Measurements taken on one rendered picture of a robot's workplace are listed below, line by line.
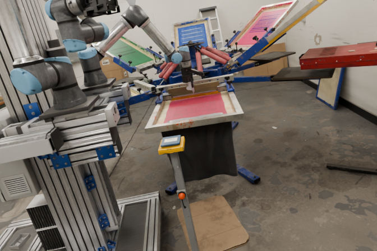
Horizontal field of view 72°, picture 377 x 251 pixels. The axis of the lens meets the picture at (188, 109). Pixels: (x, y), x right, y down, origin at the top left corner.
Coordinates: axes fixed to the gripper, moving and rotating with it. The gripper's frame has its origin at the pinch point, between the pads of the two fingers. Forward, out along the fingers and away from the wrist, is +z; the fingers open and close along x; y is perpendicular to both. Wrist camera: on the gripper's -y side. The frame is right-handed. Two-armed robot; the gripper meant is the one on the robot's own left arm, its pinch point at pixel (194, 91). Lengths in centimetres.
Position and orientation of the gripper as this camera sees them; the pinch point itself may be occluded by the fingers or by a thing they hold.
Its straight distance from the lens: 207.9
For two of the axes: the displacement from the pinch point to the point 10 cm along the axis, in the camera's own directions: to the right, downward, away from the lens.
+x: -0.4, 3.2, -9.5
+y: -9.8, 1.6, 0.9
